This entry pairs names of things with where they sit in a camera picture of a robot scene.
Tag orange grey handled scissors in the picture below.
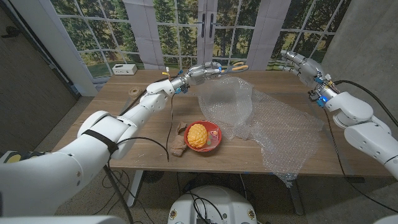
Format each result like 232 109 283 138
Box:
220 61 249 75

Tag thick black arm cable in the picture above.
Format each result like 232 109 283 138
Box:
334 79 398 128
103 70 184 224

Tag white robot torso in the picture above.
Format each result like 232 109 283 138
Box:
167 185 258 224

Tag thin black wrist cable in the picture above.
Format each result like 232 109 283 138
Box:
115 93 175 162
322 106 398 213

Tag yellow textured toy fruit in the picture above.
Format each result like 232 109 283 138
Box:
187 123 208 149

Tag grey table leg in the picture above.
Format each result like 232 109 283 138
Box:
287 180 305 216

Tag black round ribbed object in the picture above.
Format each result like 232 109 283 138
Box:
142 170 165 184

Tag crumpled beige cloth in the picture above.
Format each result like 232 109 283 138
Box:
169 121 189 157

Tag thin black left wrist cable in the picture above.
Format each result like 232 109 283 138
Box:
115 93 175 162

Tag clear bubble wrap sheet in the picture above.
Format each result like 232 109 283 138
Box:
195 76 325 187

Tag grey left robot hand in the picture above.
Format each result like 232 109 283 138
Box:
178 61 223 91

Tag white table leg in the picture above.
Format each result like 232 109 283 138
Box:
126 170 144 208

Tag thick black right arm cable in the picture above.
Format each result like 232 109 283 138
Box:
334 79 398 128

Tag black wall hook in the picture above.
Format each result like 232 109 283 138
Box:
1 26 19 38

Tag printed forest window backdrop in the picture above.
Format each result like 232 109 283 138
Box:
49 0 352 78

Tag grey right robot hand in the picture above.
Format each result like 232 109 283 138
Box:
279 49 331 94

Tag brown twine spool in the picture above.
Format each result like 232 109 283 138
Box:
128 86 144 99

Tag yellow black foot pedal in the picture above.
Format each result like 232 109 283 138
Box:
0 151 47 164

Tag white power strip box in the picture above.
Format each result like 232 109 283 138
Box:
111 63 138 76

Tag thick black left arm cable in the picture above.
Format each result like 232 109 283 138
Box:
103 70 184 224

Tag red bowl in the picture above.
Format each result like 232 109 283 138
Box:
183 120 223 153

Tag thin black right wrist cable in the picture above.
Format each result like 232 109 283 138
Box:
322 106 398 213

